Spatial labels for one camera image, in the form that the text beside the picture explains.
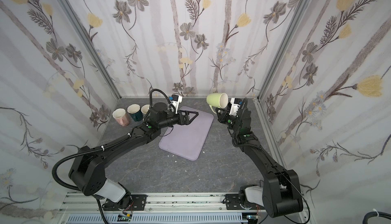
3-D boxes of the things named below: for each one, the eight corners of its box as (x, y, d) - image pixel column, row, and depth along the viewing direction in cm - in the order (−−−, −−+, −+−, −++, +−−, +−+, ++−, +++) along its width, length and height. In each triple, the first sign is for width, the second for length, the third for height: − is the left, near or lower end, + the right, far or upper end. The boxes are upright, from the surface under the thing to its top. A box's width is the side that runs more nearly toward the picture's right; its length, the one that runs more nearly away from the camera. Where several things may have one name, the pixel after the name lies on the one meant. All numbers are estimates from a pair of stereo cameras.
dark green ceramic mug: (130, 117, 110) (125, 107, 101) (140, 111, 114) (135, 101, 105) (138, 125, 106) (132, 115, 97) (147, 119, 109) (143, 109, 100)
